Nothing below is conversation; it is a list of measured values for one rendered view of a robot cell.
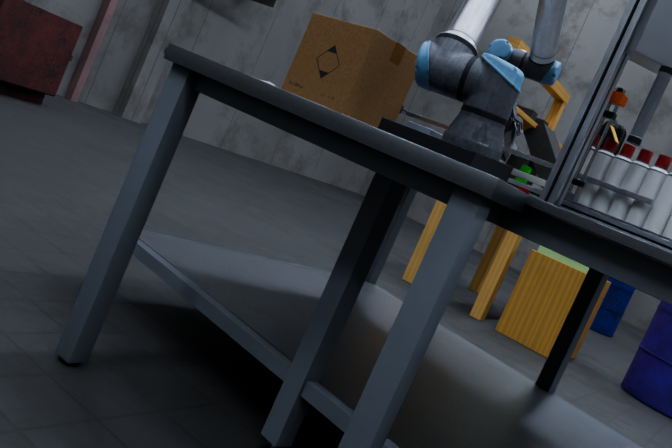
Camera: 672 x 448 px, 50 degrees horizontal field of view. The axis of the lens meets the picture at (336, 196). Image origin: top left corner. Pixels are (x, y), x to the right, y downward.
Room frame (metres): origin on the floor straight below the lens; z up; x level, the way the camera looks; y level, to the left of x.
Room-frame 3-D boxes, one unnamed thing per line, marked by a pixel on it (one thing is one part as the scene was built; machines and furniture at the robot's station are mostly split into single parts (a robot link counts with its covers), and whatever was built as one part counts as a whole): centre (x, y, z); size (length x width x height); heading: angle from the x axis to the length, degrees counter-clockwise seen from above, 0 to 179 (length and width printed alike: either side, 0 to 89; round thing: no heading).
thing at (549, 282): (5.80, -1.63, 1.00); 1.55 x 1.38 x 2.00; 145
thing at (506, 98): (1.79, -0.24, 1.05); 0.13 x 0.12 x 0.14; 68
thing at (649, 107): (1.90, -0.65, 1.18); 0.04 x 0.04 x 0.21
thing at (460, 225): (1.88, -0.10, 0.40); 0.86 x 0.83 x 0.79; 58
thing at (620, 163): (2.01, -0.68, 0.98); 0.05 x 0.05 x 0.20
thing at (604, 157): (2.05, -0.65, 0.98); 0.05 x 0.05 x 0.20
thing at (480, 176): (1.89, -0.10, 0.81); 0.90 x 0.90 x 0.04; 58
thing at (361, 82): (2.34, 0.11, 0.99); 0.30 x 0.24 x 0.27; 48
